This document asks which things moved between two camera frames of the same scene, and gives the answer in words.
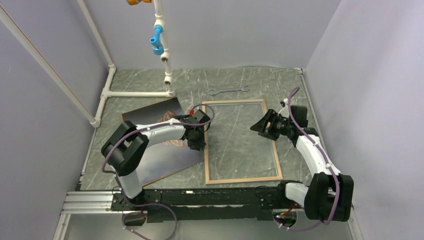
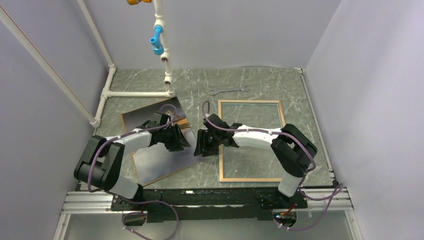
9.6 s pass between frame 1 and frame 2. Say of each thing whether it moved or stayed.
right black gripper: moved
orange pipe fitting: stayed
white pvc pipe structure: stayed
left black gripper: moved
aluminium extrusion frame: stayed
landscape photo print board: stayed
